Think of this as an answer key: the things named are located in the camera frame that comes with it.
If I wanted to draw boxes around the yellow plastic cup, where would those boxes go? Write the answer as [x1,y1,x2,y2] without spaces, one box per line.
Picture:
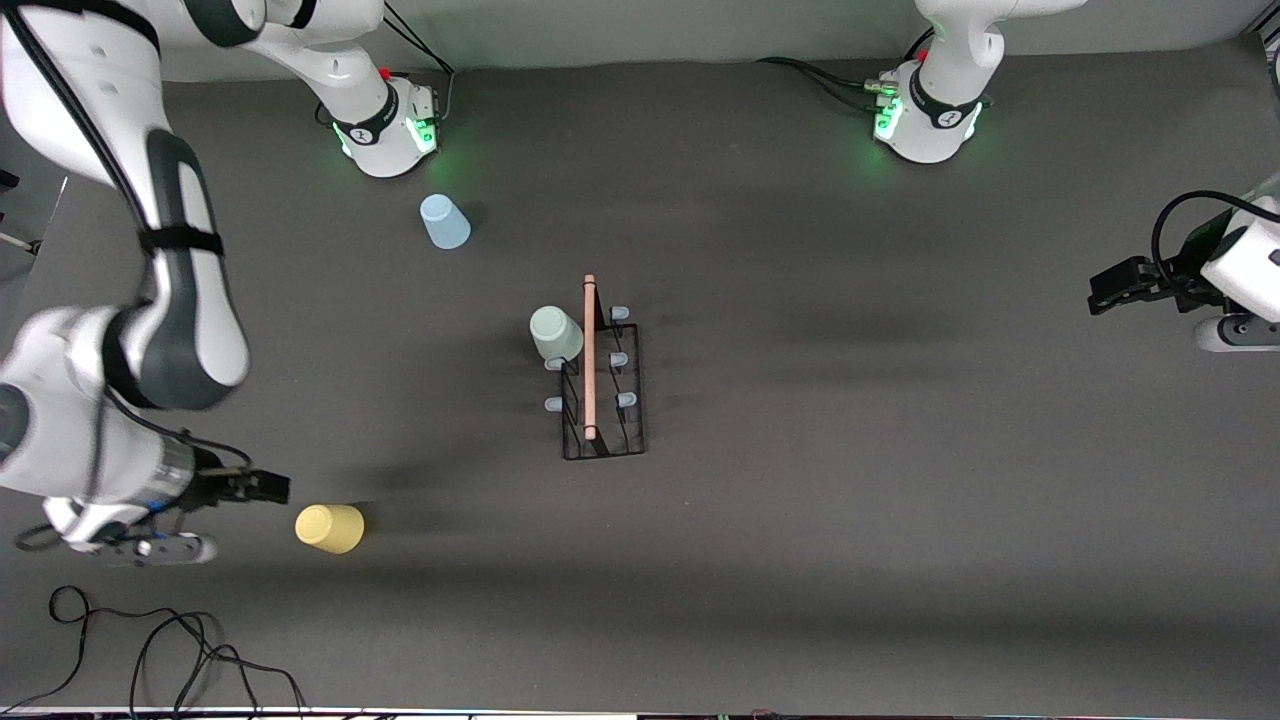
[294,503,366,556]

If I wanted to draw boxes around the pale green plastic cup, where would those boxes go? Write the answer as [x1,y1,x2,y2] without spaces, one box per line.
[529,305,586,364]

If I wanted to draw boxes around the black wire cup holder rack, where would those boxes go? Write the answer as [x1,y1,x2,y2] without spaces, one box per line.
[543,274,650,462]

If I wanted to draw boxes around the light blue plastic cup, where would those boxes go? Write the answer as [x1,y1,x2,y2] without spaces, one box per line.
[419,193,472,251]

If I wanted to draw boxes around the dark gray table mat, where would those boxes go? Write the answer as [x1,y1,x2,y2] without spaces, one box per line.
[0,35,1280,716]

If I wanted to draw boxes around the loose black cable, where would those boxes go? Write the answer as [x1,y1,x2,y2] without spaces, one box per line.
[0,585,307,720]

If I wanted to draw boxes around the black left arm base cables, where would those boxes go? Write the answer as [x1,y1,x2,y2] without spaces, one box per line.
[755,55,898,113]

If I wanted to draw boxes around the black arm base cables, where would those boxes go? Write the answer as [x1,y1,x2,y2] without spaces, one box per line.
[755,55,898,113]
[378,5,457,129]

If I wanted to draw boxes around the black right arm base cables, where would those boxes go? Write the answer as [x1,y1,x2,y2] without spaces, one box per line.
[378,5,457,129]

